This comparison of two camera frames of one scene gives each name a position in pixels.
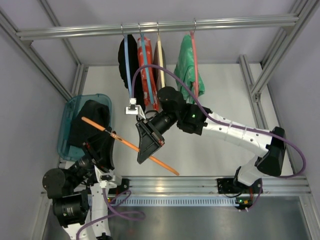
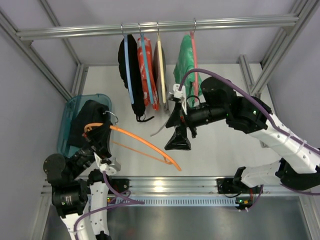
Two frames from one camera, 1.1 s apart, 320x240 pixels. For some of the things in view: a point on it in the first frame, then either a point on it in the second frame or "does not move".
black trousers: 81,131 does not move
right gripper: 152,131 -> 183,119
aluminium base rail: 208,186 does not move
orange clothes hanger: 134,146 -> 166,159
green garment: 183,68 does not move
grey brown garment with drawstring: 156,72 does not move
